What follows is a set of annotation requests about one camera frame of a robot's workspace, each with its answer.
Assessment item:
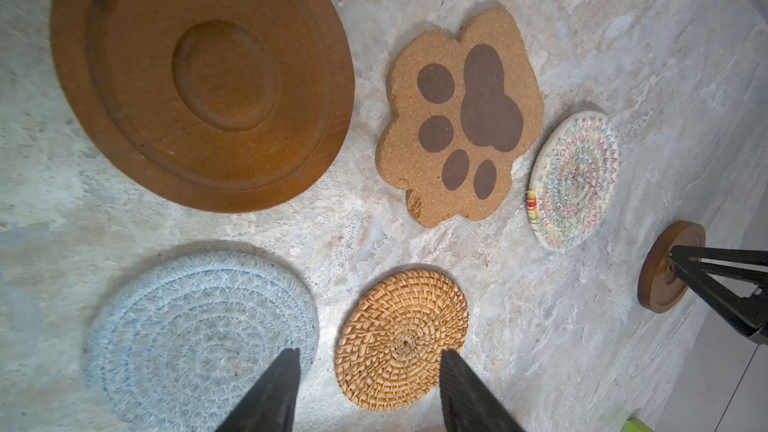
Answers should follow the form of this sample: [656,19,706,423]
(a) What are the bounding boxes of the tan rattan coaster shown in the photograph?
[335,269,469,412]

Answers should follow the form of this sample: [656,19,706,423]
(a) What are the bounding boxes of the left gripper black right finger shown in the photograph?
[439,349,524,432]

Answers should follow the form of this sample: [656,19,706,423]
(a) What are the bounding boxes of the multicolour woven rope coaster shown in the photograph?
[526,111,620,252]

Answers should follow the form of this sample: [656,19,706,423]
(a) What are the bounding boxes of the light blue woven coaster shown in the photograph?
[83,251,319,431]

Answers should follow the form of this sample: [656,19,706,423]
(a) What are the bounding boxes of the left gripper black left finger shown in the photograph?
[216,348,301,432]

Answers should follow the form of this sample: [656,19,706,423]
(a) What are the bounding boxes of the brown wooden coaster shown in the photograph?
[50,0,355,213]
[637,221,706,314]

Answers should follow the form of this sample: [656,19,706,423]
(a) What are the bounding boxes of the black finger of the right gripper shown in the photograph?
[670,245,767,267]
[672,260,767,345]

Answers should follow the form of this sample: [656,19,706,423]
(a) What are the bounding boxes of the cork paw print coaster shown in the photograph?
[376,8,544,228]

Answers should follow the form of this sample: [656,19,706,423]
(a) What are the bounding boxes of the green small cube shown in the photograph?
[621,417,654,432]

